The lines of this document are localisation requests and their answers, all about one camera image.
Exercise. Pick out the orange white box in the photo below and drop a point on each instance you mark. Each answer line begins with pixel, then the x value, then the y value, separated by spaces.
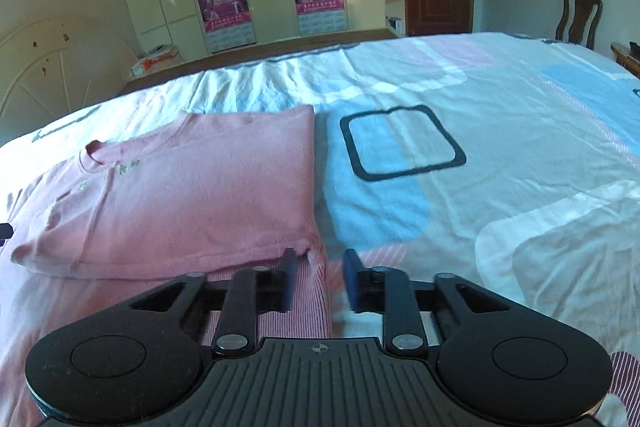
pixel 158 55

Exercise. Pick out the cream arched headboard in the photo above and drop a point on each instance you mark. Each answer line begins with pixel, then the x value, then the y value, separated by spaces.
pixel 55 66

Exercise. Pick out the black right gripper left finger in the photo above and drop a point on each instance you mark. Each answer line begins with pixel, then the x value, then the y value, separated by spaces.
pixel 251 293

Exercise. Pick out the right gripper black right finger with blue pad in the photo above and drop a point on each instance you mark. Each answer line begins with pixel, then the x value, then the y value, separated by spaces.
pixel 387 292

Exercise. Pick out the lower left purple poster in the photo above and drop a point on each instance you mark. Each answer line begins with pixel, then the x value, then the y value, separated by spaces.
pixel 222 14

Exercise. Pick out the pink sweatshirt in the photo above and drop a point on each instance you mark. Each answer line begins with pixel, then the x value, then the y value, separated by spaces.
pixel 205 193

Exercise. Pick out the wooden side table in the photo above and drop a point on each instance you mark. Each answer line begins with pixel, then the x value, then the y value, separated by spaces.
pixel 623 57

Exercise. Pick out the dark wooden chair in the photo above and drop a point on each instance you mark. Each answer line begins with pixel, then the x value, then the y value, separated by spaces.
pixel 579 22

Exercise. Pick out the dark wooden bed footboard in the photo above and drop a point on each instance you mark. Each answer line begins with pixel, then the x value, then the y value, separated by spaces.
pixel 256 53

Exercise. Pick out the patterned pastel bed sheet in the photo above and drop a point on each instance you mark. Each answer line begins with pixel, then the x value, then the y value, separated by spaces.
pixel 509 160

